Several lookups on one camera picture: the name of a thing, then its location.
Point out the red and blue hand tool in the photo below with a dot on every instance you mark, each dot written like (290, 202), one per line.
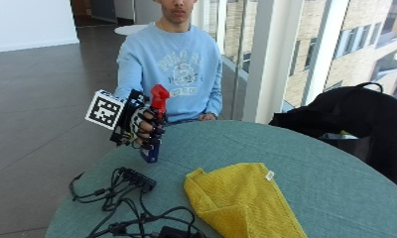
(159, 95)

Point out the white cube with black markers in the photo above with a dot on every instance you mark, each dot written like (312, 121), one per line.
(105, 109)

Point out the person in light blue sweatshirt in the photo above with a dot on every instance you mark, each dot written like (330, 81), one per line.
(173, 59)

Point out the white round table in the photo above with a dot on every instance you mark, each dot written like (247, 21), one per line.
(129, 29)

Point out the yellow towel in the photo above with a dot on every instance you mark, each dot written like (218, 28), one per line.
(241, 201)

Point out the black power adapter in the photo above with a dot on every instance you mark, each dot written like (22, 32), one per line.
(174, 232)

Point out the white window pillar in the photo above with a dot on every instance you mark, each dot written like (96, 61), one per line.
(270, 59)

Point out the black backpack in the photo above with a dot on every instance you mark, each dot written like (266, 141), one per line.
(362, 115)

